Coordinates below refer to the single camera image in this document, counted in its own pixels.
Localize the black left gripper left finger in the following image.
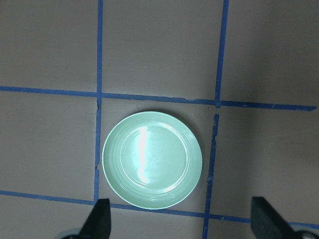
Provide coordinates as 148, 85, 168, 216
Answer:
78, 199, 111, 239

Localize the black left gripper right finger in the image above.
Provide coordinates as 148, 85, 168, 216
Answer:
250, 197, 298, 239

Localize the green plate beside cooker lid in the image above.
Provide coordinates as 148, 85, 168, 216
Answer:
102, 111, 202, 210

